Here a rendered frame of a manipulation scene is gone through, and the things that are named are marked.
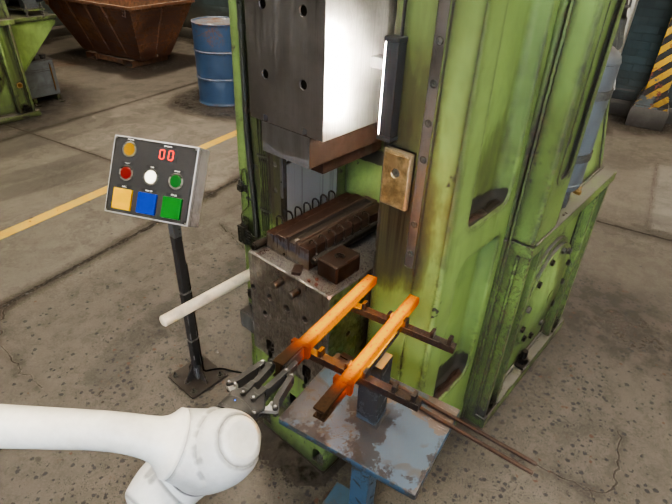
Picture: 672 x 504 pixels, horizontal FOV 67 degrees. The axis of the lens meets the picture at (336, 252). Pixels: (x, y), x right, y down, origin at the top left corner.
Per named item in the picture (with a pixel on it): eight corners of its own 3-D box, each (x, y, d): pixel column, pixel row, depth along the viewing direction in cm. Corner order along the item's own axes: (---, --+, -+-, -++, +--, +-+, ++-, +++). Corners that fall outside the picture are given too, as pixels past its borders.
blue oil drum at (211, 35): (226, 110, 583) (219, 27, 534) (188, 101, 607) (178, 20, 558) (258, 98, 626) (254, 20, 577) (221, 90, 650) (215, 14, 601)
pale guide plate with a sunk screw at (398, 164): (404, 212, 145) (411, 156, 136) (379, 201, 150) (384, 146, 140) (408, 209, 146) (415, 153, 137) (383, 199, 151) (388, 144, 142)
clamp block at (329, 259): (336, 285, 160) (337, 268, 156) (316, 274, 164) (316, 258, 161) (360, 270, 167) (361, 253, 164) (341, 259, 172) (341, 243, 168)
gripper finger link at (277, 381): (248, 396, 99) (253, 399, 98) (285, 364, 107) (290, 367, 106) (249, 410, 101) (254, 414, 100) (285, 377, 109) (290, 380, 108)
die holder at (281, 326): (325, 397, 179) (329, 297, 154) (254, 345, 199) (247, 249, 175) (415, 321, 215) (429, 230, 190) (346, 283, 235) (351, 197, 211)
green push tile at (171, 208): (178, 220, 177) (181, 198, 177) (159, 216, 179) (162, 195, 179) (181, 220, 179) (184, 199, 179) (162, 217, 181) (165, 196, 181)
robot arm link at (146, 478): (213, 473, 95) (244, 459, 86) (147, 545, 84) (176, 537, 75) (175, 429, 95) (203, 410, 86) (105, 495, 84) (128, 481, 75)
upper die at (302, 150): (309, 169, 147) (309, 138, 141) (262, 150, 157) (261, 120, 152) (394, 134, 174) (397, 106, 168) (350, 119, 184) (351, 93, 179)
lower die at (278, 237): (308, 270, 166) (308, 248, 161) (267, 247, 177) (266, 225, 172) (385, 224, 193) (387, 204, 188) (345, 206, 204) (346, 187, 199)
